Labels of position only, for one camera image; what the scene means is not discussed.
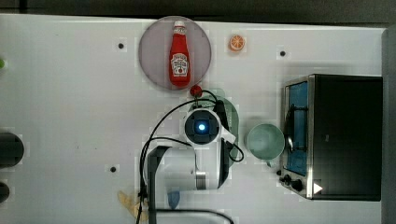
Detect orange slice toy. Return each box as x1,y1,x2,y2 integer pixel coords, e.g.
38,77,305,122
229,35,246,51

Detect blue bowl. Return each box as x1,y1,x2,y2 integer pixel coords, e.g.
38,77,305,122
167,190,180,209

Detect red strawberry toy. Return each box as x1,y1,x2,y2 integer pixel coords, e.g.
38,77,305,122
190,85,203,97

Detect grey round plate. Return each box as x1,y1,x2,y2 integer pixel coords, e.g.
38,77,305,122
138,16,212,91

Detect red ketchup bottle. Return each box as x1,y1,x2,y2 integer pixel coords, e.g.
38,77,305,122
169,21,191,88

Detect green cup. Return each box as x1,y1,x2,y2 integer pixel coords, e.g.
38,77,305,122
245,123,285,168

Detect green toy vegetable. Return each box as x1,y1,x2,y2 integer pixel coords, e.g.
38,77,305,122
0,59,6,69

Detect beige toy piece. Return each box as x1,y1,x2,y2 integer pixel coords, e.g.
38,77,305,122
117,190,149,223

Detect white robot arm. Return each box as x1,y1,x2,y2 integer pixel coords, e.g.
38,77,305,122
145,102,236,224

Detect black toaster oven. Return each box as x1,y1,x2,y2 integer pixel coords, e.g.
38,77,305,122
277,74,383,202

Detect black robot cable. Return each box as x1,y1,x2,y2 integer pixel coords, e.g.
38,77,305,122
134,89,245,224

